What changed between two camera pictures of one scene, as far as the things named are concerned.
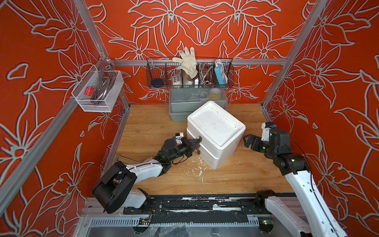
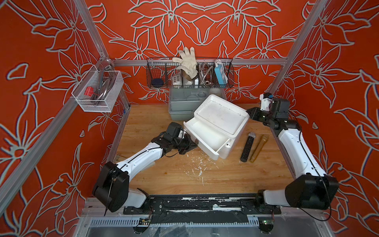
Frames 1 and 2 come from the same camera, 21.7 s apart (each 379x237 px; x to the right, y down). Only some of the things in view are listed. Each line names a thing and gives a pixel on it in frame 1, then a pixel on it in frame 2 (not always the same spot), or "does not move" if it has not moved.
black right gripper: [248, 140] to [255, 111]
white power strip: [177, 79] does not move
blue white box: [221, 73] does not move
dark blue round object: [157, 82] does not move
